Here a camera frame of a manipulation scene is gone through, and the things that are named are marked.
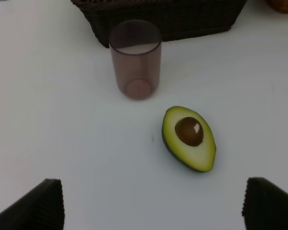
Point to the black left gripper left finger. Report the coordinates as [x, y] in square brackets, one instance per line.
[40, 209]

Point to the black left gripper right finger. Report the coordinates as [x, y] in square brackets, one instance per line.
[265, 205]

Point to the halved avocado with pit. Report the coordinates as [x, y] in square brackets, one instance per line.
[189, 138]

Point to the translucent pink plastic cup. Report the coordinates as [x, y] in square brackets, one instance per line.
[136, 47]

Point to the orange wicker basket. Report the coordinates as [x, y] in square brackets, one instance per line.
[278, 5]

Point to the dark brown wicker basket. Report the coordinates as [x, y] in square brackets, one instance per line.
[176, 19]

